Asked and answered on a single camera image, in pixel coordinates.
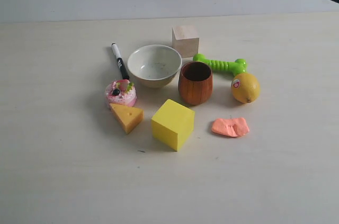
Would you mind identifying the pink play dough slab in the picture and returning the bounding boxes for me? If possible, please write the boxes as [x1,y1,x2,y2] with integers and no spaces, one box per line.
[211,117,249,138]

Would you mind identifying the yellow foam cube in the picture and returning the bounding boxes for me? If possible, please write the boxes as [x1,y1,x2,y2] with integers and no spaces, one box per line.
[151,99,195,151]

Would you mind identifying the brown wooden cup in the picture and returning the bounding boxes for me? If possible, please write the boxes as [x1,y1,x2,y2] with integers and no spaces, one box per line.
[178,61,213,105]

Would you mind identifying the white speckled ceramic bowl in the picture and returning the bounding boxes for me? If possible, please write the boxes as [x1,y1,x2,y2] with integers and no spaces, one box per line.
[127,44,183,88]

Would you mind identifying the orange toy cheese wedge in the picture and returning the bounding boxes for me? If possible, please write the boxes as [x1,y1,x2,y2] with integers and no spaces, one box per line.
[110,103,144,134]

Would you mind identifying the pink toy cake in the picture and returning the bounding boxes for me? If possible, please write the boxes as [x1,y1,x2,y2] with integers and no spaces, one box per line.
[104,79,137,107]

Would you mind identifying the black whiteboard marker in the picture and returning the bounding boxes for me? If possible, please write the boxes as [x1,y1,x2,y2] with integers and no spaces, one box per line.
[111,43,130,80]

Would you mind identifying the light wooden cube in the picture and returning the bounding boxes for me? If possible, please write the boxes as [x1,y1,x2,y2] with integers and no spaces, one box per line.
[172,25,199,58]

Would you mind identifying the green bone-shaped dog toy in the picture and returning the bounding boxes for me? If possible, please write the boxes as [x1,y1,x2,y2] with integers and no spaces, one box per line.
[193,53,247,76]

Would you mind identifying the yellow lemon with sticker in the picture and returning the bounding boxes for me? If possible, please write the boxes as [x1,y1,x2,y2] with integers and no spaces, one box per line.
[231,73,261,104]

